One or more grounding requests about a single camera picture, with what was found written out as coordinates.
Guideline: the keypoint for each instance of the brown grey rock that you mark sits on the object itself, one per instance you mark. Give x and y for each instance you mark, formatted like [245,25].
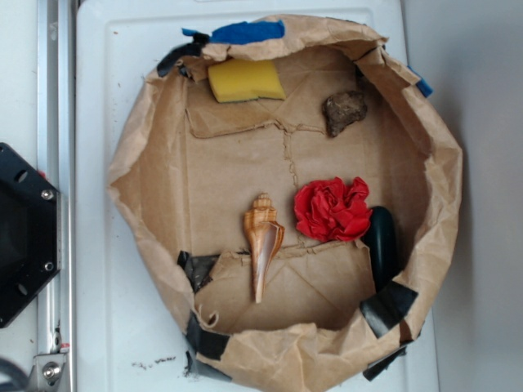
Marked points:
[343,109]

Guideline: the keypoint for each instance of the brown paper bag tray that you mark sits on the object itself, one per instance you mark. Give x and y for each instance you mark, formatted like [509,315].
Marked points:
[187,168]

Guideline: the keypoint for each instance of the orange spiral seashell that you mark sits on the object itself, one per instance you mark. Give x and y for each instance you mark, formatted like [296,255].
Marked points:
[265,236]

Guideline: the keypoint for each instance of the red crumpled paper flower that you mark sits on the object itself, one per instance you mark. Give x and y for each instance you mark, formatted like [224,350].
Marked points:
[328,210]

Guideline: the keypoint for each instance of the black tape inner left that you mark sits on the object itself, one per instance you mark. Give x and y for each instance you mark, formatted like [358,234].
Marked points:
[197,268]

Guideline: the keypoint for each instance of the black tape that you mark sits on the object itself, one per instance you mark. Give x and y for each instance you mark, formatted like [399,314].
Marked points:
[197,268]
[192,49]
[209,345]
[387,308]

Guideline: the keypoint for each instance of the yellow sponge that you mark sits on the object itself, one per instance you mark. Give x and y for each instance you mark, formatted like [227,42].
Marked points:
[241,80]

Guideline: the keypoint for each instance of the dark green smooth stone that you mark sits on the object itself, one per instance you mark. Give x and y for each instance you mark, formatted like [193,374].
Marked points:
[383,247]

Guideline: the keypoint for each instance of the black tape bottom left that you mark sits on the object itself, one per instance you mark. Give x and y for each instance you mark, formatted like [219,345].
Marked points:
[209,345]

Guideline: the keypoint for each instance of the black tape top left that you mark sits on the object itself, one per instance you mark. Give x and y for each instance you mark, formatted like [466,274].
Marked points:
[192,49]

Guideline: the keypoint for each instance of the blue tape top piece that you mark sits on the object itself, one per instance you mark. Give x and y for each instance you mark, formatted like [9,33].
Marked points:
[241,33]

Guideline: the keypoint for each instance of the blue tape piece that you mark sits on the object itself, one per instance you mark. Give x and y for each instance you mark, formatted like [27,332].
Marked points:
[241,33]
[422,85]

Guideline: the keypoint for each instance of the black tape right bottom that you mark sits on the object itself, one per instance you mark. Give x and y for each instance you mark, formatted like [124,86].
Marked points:
[387,308]

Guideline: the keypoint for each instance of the white plastic cutting board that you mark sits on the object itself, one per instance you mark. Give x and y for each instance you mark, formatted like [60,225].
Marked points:
[125,338]

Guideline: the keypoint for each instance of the blue tape right piece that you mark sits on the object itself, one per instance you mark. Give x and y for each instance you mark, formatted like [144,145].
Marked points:
[422,85]

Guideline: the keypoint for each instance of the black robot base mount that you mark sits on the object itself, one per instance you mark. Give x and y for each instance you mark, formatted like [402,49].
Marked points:
[29,230]

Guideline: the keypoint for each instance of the aluminium frame rail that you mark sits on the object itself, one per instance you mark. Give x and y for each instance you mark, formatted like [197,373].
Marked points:
[56,69]

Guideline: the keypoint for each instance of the metal corner bracket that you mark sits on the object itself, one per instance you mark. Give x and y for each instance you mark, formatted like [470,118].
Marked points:
[48,372]

